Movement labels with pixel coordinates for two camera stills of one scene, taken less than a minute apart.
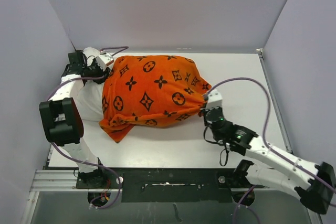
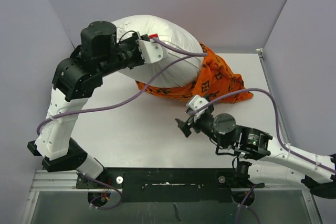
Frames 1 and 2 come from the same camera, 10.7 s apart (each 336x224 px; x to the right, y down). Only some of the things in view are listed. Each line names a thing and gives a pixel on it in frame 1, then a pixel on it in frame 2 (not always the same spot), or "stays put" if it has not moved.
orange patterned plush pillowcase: [145, 90] -> [214, 80]
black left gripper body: [95, 71] -> [128, 53]
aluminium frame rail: [49, 180] stays put
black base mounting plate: [172, 185] stays put
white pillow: [91, 108] -> [184, 73]
